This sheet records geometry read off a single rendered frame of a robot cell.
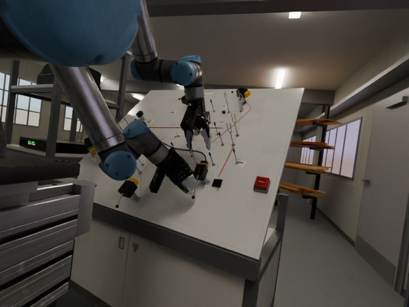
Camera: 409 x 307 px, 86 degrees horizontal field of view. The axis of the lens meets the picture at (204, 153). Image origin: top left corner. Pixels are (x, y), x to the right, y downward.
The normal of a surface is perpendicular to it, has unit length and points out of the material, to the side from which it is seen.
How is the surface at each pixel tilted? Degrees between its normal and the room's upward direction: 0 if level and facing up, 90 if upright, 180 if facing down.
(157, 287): 90
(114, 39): 96
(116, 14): 96
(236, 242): 48
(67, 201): 90
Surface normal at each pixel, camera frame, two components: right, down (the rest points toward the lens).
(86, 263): -0.47, -0.04
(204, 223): -0.26, -0.69
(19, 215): 0.96, 0.13
